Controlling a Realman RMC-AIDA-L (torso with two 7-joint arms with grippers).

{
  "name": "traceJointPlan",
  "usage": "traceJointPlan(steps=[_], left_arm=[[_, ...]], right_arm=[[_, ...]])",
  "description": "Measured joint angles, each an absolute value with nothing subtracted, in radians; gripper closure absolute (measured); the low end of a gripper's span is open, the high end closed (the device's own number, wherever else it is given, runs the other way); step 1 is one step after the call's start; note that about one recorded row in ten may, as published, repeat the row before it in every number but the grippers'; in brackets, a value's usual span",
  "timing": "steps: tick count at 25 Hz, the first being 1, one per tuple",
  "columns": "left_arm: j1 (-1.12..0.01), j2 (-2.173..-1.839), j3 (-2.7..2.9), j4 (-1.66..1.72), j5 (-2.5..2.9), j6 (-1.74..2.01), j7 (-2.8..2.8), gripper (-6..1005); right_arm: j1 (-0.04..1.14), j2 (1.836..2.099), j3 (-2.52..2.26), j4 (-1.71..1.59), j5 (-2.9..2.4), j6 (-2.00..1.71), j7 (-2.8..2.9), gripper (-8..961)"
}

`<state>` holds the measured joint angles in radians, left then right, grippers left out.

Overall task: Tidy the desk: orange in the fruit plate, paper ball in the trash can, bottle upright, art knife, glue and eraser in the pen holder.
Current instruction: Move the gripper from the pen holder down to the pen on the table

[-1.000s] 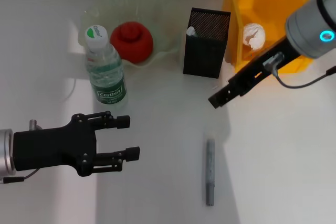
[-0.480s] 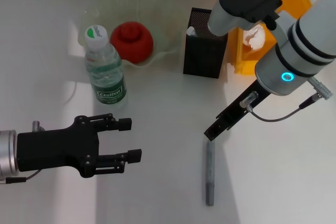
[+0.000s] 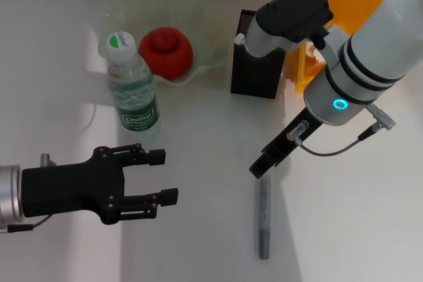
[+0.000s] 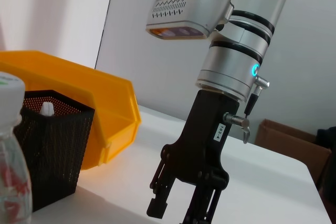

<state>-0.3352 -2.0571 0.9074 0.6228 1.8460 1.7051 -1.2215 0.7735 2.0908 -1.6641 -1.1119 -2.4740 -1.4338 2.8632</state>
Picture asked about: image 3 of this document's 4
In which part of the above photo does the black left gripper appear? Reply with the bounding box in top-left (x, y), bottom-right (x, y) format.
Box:
top-left (19, 143), bottom-right (180, 226)

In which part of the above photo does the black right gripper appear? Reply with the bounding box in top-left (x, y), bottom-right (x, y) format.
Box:
top-left (248, 108), bottom-right (324, 180)

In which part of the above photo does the grey marker pen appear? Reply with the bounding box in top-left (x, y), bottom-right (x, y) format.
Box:
top-left (258, 174), bottom-right (273, 261)

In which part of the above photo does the clear green-label water bottle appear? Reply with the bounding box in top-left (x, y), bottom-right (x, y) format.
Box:
top-left (105, 30), bottom-right (163, 135)

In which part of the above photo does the red-orange toy orange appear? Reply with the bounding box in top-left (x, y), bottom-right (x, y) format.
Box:
top-left (137, 26), bottom-right (195, 81)

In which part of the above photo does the green utility knife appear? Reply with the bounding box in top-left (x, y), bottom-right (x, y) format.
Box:
top-left (233, 33), bottom-right (249, 49)

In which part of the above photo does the black mesh pen holder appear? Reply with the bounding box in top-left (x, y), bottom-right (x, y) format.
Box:
top-left (230, 9), bottom-right (287, 100)

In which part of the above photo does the green wavy glass fruit plate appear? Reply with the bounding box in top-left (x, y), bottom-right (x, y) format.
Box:
top-left (98, 0), bottom-right (229, 87)

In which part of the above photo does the right wrist cable with plug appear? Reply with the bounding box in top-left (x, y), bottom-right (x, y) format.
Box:
top-left (285, 102), bottom-right (397, 158)

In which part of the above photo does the wrist cable with plug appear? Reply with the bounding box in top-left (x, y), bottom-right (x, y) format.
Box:
top-left (0, 153), bottom-right (58, 234)
top-left (285, 102), bottom-right (397, 158)

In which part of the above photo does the left wrist cable with plug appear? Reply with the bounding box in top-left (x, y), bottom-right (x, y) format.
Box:
top-left (0, 153), bottom-right (58, 234)

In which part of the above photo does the right wrist camera housing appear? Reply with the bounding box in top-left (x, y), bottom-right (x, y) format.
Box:
top-left (245, 0), bottom-right (335, 59)

